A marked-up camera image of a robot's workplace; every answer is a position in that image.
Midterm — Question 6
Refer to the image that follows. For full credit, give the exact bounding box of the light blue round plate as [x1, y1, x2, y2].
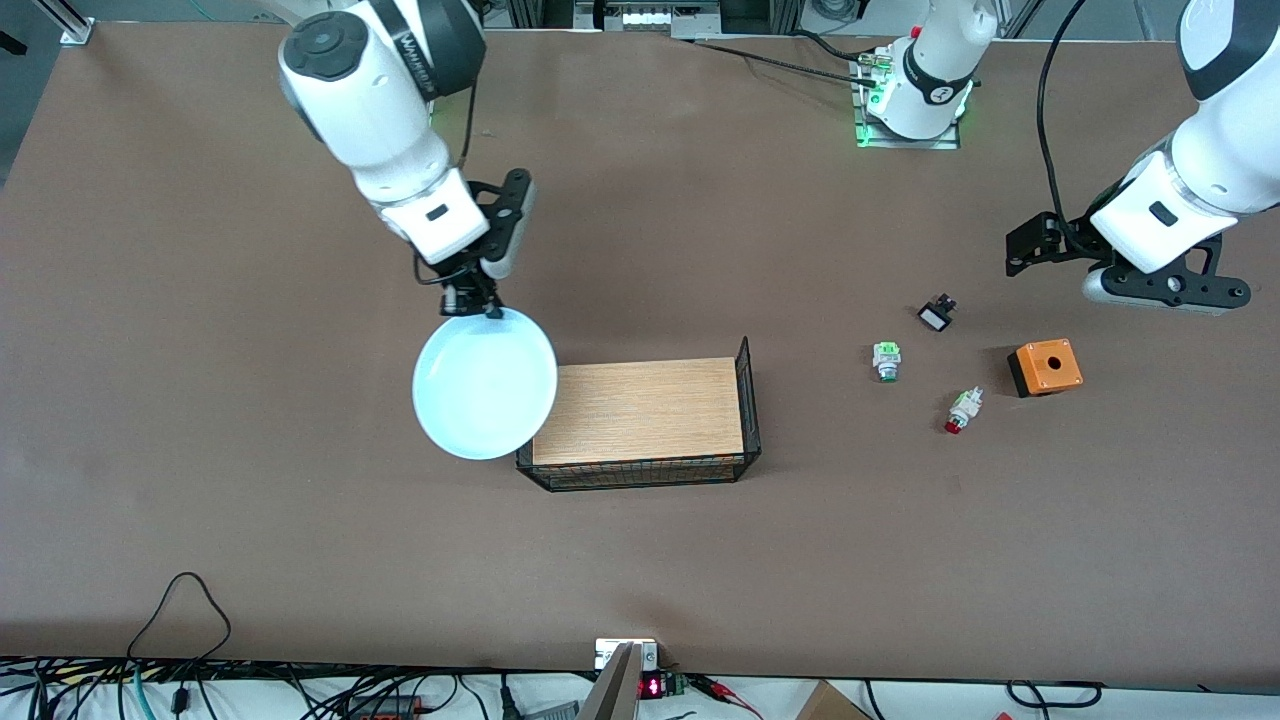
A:
[412, 306, 559, 462]

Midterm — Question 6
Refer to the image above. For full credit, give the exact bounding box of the red push button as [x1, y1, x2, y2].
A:
[943, 387, 985, 436]

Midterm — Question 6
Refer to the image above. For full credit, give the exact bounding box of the orange black button box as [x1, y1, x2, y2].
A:
[1006, 338, 1084, 399]

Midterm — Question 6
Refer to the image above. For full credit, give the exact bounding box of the aluminium corner profile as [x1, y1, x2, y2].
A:
[35, 0, 97, 47]

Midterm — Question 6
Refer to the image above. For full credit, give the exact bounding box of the orange black power strip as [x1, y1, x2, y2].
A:
[345, 695, 423, 720]

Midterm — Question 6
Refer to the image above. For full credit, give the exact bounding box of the red probe lead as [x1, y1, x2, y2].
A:
[690, 675, 763, 720]

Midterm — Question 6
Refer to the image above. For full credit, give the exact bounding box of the brown cardboard box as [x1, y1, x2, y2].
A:
[795, 680, 873, 720]

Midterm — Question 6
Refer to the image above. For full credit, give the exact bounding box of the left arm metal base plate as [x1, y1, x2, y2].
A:
[853, 50, 963, 151]

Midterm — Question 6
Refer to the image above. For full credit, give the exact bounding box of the black wire basket wooden bottom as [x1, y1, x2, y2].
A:
[515, 336, 763, 493]

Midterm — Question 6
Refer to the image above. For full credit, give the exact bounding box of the short curved black table cable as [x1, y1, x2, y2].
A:
[795, 30, 866, 61]

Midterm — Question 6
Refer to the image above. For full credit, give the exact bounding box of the aluminium frame with white light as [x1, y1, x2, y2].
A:
[572, 0, 723, 39]

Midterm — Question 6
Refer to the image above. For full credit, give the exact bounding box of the long black table cable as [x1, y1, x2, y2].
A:
[675, 35, 886, 89]

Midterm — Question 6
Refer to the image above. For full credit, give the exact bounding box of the thin black looped cable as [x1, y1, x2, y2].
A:
[125, 571, 233, 666]

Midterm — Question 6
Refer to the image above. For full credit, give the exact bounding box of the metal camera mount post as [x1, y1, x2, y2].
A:
[575, 638, 661, 720]

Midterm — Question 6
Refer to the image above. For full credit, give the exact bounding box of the flat black cable loop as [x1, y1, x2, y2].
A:
[1005, 680, 1106, 709]

